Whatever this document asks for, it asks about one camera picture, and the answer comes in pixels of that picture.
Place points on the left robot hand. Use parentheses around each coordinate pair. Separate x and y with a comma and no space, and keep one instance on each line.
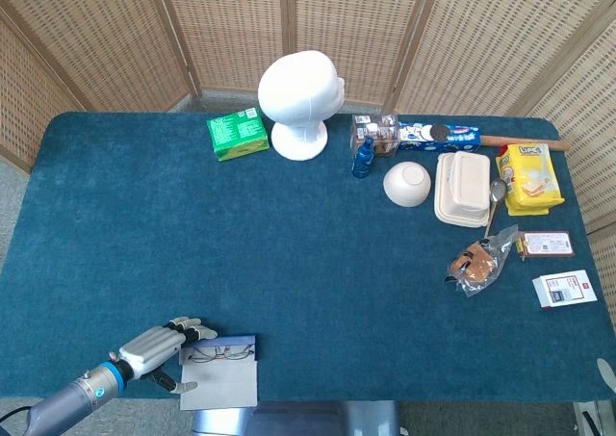
(151,349)

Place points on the blue and white glasses case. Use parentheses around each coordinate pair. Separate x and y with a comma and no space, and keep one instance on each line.
(221,383)

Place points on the thin-framed eyeglasses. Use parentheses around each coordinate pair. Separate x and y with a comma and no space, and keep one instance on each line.
(236,354)

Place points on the grey robot torso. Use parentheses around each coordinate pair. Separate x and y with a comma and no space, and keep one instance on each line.
(298,419)

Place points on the blue table cloth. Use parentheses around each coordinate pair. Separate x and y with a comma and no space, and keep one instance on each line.
(337,263)

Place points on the green cardboard box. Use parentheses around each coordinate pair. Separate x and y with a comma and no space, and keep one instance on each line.
(238,133)

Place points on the blue spray bottle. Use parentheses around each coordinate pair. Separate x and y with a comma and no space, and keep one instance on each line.
(363,161)

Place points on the white foam mannequin head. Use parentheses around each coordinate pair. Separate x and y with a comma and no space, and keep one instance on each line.
(298,89)

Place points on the white upturned bowl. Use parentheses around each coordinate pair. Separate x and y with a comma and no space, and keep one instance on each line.
(406,183)

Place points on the woven bamboo folding screen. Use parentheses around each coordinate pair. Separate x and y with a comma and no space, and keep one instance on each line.
(96,46)

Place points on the clear plastic cookie box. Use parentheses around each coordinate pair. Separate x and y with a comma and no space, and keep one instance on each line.
(380,133)

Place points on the stack of white trays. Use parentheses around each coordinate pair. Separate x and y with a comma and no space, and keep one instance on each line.
(445,205)

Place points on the bread in clear bag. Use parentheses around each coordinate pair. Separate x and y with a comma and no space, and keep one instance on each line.
(476,265)

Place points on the small beige pulp lunch box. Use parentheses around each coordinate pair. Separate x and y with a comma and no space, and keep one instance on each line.
(471,178)

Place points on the blue sandwich cookie box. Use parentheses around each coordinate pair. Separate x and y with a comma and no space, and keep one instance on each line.
(457,140)

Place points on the metal spoon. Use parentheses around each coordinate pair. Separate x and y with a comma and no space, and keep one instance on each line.
(498,190)

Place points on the wooden rolling pin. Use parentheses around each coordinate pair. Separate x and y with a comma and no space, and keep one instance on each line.
(491,140)

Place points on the brown packet with white label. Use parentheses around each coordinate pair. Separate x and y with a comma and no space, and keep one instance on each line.
(548,243)

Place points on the yellow snack bag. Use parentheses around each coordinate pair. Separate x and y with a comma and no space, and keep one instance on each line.
(529,181)

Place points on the white printed card box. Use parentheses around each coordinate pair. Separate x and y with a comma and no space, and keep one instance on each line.
(563,289)

